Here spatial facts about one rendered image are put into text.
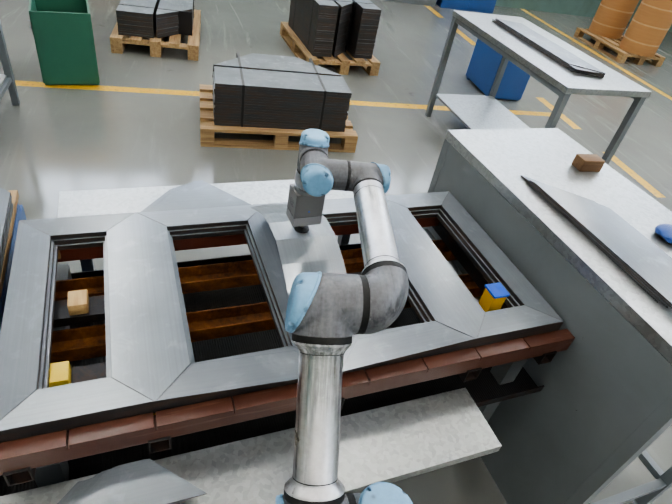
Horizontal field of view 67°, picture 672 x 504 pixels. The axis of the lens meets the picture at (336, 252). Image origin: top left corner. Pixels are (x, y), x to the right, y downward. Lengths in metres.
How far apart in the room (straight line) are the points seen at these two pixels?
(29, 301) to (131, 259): 0.29
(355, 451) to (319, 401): 0.50
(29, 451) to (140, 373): 0.26
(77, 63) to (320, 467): 4.22
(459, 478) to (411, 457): 0.85
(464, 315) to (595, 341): 0.40
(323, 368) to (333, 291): 0.14
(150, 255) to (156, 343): 0.35
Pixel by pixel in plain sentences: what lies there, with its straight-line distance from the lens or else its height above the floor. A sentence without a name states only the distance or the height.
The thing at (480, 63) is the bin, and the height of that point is 0.25.
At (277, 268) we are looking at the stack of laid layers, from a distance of 1.59.
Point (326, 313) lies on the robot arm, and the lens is 0.93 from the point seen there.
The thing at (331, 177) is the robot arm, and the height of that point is 1.30.
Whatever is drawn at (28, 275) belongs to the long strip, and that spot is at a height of 0.86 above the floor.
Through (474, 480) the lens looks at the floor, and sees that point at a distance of 2.34.
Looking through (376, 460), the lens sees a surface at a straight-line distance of 1.44.
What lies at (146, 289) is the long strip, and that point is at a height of 0.86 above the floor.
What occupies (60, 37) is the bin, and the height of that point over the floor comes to 0.39.
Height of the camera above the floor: 1.92
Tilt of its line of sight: 39 degrees down
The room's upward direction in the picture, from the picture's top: 12 degrees clockwise
